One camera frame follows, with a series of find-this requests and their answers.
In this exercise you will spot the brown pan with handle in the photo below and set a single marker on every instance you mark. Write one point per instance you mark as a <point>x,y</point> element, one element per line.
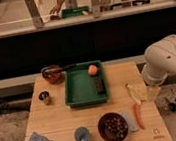
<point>53,73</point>

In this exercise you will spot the blue ceramic cup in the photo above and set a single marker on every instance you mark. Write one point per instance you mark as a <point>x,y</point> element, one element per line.
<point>82,134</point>

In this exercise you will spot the dark bowl with beans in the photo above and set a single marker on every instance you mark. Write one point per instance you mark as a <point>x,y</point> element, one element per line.
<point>113,127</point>

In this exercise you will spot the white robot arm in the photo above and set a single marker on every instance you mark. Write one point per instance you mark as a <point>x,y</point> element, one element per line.
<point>160,60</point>

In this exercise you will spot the dark rectangular block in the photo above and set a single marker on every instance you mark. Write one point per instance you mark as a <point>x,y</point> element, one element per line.
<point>99,85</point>

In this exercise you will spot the far green tray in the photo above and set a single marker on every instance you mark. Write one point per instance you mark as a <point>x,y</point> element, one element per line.
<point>82,10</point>

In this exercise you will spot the small metal cup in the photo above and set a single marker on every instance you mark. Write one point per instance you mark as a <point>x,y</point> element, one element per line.
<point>45,97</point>

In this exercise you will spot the green plastic tray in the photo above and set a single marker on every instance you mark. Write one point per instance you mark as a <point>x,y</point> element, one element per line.
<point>80,88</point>

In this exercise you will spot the orange round fruit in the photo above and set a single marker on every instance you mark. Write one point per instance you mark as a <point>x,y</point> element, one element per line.
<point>92,70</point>

